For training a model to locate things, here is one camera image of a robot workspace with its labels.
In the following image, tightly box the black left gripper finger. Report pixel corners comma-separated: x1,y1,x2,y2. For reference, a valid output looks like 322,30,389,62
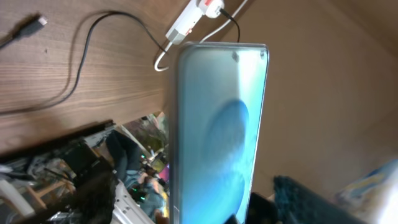
273,176,364,224

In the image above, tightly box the blue Galaxy S25 smartphone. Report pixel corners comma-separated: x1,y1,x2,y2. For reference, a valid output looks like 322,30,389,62
169,42,269,223

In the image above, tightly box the black USB charging cable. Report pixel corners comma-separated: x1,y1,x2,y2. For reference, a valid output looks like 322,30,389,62
0,8,242,116

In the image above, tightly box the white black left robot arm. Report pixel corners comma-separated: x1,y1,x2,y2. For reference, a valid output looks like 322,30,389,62
82,172,360,224

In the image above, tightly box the white USB charger plug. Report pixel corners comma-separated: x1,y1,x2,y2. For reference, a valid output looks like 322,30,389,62
197,0,224,19

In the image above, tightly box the white power strip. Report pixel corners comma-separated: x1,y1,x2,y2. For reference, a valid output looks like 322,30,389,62
165,0,203,45

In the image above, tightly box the white power strip cord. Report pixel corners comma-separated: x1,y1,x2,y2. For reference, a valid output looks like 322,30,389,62
154,0,249,72

